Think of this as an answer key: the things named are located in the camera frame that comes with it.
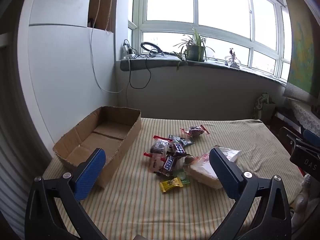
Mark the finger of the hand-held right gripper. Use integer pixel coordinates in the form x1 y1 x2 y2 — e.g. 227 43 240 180
279 127 305 156
301 129 320 145

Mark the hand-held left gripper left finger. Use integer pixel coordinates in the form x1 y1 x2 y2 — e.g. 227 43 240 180
24 148 108 240

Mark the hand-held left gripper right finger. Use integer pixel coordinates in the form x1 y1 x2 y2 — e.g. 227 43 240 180
209 147 292 240

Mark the white pink snack packet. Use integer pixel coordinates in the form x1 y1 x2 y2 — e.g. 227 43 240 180
215 145 242 162

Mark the cardboard box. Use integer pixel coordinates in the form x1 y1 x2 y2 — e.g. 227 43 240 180
52 106 142 189

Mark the brown chocolate bar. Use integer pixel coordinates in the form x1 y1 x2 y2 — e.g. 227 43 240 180
156 155 177 177
171 142 187 157

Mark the red-ended brown cake packet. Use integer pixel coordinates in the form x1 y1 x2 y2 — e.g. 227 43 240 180
150 135 173 155

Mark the person's right hand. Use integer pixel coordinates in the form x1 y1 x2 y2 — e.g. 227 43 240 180
292 174 313 230

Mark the white lace cloth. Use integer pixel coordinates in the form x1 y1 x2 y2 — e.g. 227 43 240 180
291 100 320 131

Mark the wrapped sandwich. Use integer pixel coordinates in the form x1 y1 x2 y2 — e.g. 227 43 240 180
184 152 223 189

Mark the patterned green bag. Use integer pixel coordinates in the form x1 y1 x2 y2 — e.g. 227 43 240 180
252 92 277 125

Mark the green candy in clear wrapper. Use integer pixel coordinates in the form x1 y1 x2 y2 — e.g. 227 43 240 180
177 170 190 183

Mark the red-ended dark cake packet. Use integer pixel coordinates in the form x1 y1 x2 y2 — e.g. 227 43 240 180
179 125 210 138

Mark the yellow candy packet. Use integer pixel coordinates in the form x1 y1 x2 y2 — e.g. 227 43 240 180
159 177 184 193

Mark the striped cloth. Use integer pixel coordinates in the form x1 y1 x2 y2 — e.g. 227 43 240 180
41 117 304 240

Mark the white red-ended snack packet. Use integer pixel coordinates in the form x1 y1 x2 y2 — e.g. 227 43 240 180
144 152 166 173

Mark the small figurine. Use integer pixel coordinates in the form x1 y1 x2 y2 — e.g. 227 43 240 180
224 48 242 68

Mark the white cabinet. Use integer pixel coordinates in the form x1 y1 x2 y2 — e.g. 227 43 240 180
15 0 117 155

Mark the potted spider plant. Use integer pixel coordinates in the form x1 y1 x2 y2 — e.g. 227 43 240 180
171 27 215 72

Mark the white power strip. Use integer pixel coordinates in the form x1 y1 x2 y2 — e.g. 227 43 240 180
122 39 135 60

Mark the grey windowsill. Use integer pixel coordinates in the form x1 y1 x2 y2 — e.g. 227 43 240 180
120 56 288 87

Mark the window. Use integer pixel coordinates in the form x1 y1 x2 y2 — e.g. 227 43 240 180
128 0 292 81

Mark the wooden shelf niche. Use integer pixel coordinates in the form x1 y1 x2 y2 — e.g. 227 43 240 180
88 0 118 33

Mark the wall map poster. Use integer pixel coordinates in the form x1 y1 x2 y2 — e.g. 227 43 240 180
279 0 320 96

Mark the white cable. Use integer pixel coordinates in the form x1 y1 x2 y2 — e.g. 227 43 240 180
90 0 131 93

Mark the black cable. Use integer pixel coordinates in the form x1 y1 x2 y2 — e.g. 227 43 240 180
129 54 152 89

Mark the black ring light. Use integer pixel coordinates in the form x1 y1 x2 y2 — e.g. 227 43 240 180
140 41 163 56

